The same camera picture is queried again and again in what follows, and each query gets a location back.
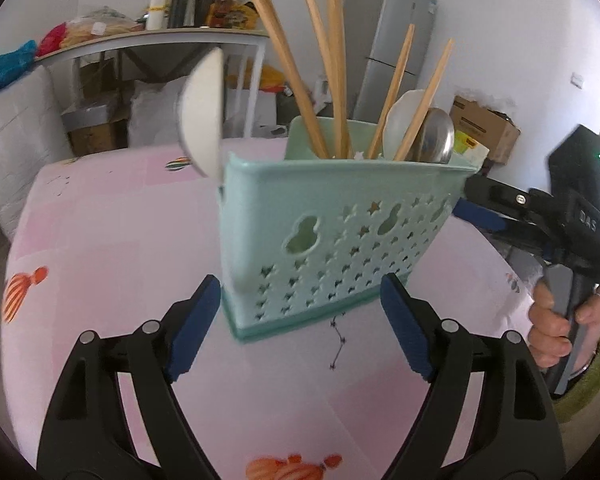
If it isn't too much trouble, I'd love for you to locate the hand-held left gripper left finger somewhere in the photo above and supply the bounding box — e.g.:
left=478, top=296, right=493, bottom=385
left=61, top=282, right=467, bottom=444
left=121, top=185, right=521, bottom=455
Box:
left=36, top=274, right=223, bottom=480

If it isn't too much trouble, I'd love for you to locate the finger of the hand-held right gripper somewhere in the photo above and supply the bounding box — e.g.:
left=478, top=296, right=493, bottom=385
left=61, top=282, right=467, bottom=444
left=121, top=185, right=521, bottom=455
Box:
left=452, top=200, right=552, bottom=262
left=462, top=172, right=547, bottom=217

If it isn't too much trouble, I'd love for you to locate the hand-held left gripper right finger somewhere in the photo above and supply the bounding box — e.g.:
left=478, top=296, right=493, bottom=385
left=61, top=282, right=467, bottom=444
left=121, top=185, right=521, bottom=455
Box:
left=380, top=273, right=566, bottom=480

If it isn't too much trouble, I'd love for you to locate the metal spoon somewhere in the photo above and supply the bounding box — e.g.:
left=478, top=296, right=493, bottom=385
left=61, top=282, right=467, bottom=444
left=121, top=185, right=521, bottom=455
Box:
left=411, top=107, right=456, bottom=165

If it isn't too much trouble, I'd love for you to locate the white spoon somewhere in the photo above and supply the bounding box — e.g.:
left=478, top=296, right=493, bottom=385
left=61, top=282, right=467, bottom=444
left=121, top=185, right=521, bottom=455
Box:
left=382, top=89, right=431, bottom=161
left=176, top=46, right=227, bottom=179

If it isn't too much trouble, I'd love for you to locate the mint green utensil holder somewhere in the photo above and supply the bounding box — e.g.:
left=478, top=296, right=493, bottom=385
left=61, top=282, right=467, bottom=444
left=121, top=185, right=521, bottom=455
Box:
left=216, top=116, right=482, bottom=345

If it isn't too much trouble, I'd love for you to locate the person's right forearm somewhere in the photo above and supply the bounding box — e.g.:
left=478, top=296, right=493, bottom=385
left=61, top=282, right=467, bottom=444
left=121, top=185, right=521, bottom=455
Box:
left=550, top=332, right=600, bottom=414

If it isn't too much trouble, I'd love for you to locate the person's right hand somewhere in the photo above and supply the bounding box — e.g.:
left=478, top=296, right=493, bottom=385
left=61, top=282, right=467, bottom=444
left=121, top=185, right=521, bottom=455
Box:
left=527, top=280, right=600, bottom=375

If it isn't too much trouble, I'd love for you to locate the green and white rice bag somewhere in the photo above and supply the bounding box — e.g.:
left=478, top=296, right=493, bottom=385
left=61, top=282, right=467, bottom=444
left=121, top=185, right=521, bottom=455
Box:
left=452, top=130, right=491, bottom=164

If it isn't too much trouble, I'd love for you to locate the cardboard box black label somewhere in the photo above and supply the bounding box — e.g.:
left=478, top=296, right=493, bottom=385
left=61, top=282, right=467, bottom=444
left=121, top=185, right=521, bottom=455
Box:
left=450, top=95, right=522, bottom=165

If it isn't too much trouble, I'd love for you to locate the pink printed tablecloth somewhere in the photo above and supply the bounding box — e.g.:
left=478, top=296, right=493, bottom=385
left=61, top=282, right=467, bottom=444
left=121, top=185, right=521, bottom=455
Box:
left=0, top=135, right=561, bottom=480

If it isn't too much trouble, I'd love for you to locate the silver refrigerator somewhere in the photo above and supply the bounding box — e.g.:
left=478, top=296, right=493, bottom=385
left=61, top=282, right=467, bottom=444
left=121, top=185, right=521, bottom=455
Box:
left=346, top=0, right=440, bottom=124

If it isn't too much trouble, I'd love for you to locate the cardboard box grey top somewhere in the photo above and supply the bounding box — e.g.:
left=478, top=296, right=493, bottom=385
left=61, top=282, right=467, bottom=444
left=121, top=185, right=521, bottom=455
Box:
left=62, top=102, right=131, bottom=157

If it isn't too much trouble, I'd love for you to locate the white woven bag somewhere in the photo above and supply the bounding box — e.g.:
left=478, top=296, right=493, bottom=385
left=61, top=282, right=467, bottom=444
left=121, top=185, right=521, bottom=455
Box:
left=128, top=80, right=191, bottom=149

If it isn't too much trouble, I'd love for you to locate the orange plastic bag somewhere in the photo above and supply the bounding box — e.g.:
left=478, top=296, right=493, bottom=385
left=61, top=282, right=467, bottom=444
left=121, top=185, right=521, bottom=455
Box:
left=225, top=62, right=286, bottom=92

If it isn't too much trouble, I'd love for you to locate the large white sack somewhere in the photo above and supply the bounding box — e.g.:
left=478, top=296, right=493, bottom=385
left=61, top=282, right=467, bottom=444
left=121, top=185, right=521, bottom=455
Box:
left=0, top=65, right=74, bottom=242

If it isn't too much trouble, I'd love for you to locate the white table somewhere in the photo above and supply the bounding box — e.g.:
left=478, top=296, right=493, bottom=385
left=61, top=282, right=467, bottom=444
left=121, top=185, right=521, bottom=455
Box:
left=32, top=27, right=269, bottom=139

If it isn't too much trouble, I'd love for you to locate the clear bag of snacks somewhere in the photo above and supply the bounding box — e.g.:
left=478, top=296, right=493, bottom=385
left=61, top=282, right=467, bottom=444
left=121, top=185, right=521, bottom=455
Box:
left=60, top=6, right=144, bottom=50

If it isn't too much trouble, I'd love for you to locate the black electric kettle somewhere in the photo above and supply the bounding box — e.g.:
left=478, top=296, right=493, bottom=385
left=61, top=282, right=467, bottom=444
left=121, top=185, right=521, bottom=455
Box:
left=185, top=0, right=211, bottom=29

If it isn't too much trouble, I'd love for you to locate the red plastic bag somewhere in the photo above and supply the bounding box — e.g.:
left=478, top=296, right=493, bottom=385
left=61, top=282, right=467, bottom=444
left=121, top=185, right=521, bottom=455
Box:
left=34, top=23, right=69, bottom=57

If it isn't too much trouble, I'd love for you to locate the white plastic bottle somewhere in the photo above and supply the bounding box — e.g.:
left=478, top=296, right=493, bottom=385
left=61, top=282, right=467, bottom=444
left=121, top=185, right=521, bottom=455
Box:
left=145, top=0, right=170, bottom=31

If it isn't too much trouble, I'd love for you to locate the black thermos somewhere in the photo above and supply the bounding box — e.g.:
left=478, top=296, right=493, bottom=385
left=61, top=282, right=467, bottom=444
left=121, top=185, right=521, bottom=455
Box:
left=167, top=0, right=189, bottom=30

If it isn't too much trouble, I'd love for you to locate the blue plastic bag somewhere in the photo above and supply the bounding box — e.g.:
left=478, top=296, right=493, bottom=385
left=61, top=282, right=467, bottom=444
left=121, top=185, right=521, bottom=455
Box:
left=0, top=40, right=37, bottom=104

